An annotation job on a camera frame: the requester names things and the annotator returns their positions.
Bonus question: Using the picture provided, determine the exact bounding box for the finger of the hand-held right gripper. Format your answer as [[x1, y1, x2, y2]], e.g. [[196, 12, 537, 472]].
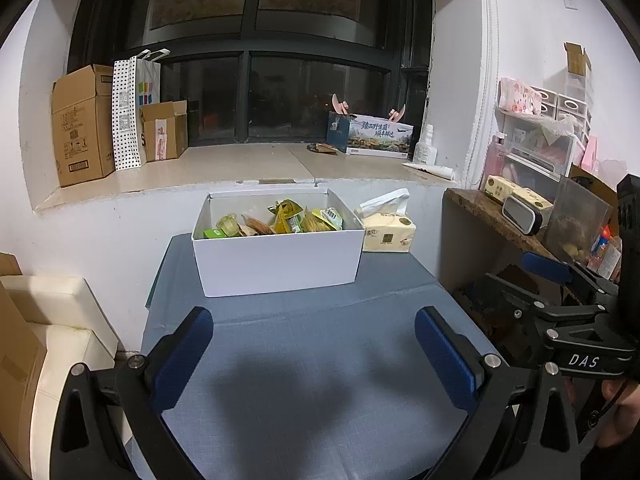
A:
[[482, 272, 607, 334], [521, 251, 621, 309]]

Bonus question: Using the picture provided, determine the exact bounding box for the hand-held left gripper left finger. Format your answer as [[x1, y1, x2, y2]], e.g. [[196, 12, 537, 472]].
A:
[[50, 306, 215, 480]]

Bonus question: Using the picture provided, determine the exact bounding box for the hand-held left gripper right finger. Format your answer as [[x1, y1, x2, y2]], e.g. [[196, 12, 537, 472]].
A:
[[414, 306, 583, 480]]

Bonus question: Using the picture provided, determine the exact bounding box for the white cardboard box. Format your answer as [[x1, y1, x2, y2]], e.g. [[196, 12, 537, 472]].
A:
[[191, 186, 366, 298]]

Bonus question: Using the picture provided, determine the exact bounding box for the person's right forearm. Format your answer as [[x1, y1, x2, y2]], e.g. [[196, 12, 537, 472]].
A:
[[580, 440, 640, 480]]

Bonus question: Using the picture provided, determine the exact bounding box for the person's right hand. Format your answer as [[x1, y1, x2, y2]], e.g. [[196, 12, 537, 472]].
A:
[[597, 380, 640, 448]]

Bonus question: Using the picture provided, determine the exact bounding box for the clear plastic container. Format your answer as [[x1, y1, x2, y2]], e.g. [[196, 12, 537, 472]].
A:
[[544, 175, 613, 266]]

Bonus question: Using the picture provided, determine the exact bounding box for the wooden side shelf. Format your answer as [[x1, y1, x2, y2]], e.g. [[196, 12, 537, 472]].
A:
[[445, 187, 571, 263]]

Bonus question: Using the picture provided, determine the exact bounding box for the brown cardboard sheet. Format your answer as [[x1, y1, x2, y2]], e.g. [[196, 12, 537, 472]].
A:
[[570, 162, 621, 206]]

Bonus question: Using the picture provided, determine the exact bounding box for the white plastic drawer organizer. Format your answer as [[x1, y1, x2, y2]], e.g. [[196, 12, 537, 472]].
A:
[[495, 87, 593, 201]]

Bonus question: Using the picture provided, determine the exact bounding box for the pink bottle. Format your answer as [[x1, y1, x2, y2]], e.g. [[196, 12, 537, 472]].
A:
[[485, 132, 507, 186]]

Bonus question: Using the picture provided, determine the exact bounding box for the cream leather sofa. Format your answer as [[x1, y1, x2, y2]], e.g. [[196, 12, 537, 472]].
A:
[[0, 275, 118, 466]]

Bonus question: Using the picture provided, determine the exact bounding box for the folded white paper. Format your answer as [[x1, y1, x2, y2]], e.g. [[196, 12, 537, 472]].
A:
[[402, 161, 456, 181]]

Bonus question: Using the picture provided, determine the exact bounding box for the white plastic bottle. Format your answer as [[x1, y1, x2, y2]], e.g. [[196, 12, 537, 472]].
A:
[[412, 124, 438, 166]]

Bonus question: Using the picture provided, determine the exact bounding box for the flat brown cardboard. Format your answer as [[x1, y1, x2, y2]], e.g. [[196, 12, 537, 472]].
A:
[[0, 252, 46, 416]]

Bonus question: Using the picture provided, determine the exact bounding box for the pink floral pouch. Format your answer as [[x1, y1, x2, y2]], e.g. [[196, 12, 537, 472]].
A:
[[499, 77, 543, 116]]

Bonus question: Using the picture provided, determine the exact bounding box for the tiny open cardboard box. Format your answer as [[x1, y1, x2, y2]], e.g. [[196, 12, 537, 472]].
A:
[[565, 41, 592, 75]]

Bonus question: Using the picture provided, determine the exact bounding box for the landscape printed long box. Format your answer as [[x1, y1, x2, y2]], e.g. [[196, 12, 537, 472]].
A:
[[346, 115, 416, 159]]

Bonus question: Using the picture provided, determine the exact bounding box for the small open cardboard box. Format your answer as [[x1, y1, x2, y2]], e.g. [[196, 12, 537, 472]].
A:
[[140, 100, 190, 163]]

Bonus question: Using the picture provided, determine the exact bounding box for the dotted white paper bag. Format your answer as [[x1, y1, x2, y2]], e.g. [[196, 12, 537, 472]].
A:
[[112, 49, 170, 172]]

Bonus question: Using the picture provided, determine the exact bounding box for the large brown cardboard box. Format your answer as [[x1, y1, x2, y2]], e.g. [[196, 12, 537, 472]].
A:
[[51, 64, 117, 188]]

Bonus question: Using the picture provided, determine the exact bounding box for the dark blue gift bag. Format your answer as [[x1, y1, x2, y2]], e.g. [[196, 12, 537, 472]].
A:
[[326, 111, 353, 153]]

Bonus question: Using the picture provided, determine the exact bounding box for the black window frame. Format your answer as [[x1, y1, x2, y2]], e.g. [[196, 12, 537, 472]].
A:
[[67, 0, 433, 147]]

